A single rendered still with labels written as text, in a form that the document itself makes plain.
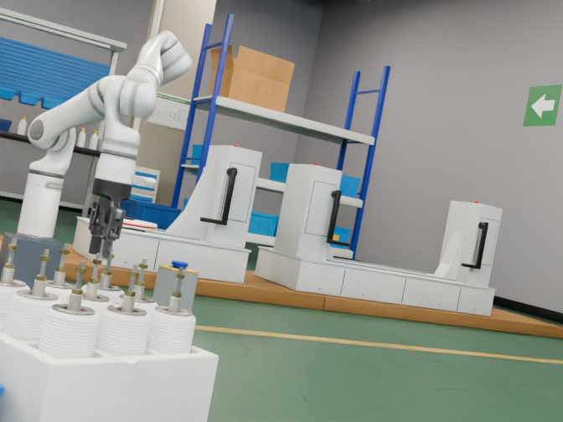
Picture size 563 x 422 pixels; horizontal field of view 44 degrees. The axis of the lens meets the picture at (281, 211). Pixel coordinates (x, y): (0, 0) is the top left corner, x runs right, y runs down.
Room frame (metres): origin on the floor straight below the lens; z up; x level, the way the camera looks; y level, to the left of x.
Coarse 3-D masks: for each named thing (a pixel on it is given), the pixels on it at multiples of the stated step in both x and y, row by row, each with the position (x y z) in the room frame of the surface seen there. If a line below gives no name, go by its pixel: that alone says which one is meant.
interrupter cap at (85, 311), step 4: (56, 304) 1.25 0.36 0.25; (60, 304) 1.26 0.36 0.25; (64, 304) 1.27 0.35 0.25; (52, 308) 1.22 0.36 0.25; (56, 308) 1.21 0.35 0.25; (60, 308) 1.22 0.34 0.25; (64, 308) 1.24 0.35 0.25; (80, 308) 1.26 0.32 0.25; (84, 308) 1.26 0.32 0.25; (88, 308) 1.27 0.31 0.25; (64, 312) 1.20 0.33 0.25; (68, 312) 1.20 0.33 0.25; (72, 312) 1.21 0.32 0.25; (76, 312) 1.21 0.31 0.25; (80, 312) 1.21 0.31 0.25; (84, 312) 1.23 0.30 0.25; (88, 312) 1.23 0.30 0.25; (92, 312) 1.23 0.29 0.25
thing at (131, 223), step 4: (124, 220) 3.59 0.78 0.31; (128, 220) 3.61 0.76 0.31; (132, 220) 3.69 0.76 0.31; (136, 220) 3.76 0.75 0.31; (140, 220) 3.86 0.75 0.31; (124, 224) 3.58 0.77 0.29; (128, 224) 3.58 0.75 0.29; (132, 224) 3.59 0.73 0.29; (136, 224) 3.60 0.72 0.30; (140, 224) 3.61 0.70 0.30; (144, 224) 3.63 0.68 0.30; (148, 224) 3.65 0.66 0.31; (152, 224) 3.68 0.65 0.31; (156, 224) 3.74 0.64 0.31; (132, 228) 3.60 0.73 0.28; (136, 228) 3.60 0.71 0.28; (140, 228) 3.61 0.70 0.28; (144, 228) 3.63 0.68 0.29; (148, 228) 3.65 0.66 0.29; (152, 228) 3.68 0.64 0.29; (156, 228) 3.72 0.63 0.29
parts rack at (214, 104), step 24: (216, 72) 6.45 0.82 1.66; (384, 72) 7.27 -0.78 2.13; (192, 96) 6.92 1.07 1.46; (216, 96) 6.42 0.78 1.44; (384, 96) 7.27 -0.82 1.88; (192, 120) 6.91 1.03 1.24; (264, 120) 7.30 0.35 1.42; (288, 120) 6.78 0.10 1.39; (192, 168) 6.93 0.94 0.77; (360, 192) 7.29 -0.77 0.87; (360, 216) 7.26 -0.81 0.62; (264, 240) 6.77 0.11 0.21
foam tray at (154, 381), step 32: (0, 352) 1.23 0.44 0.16; (32, 352) 1.19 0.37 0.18; (96, 352) 1.27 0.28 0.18; (192, 352) 1.45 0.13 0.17; (32, 384) 1.16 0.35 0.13; (64, 384) 1.16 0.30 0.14; (96, 384) 1.21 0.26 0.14; (128, 384) 1.26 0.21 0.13; (160, 384) 1.32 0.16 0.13; (192, 384) 1.38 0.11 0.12; (0, 416) 1.21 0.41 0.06; (32, 416) 1.15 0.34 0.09; (64, 416) 1.17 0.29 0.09; (96, 416) 1.22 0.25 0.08; (128, 416) 1.27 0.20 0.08; (160, 416) 1.33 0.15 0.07; (192, 416) 1.40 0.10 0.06
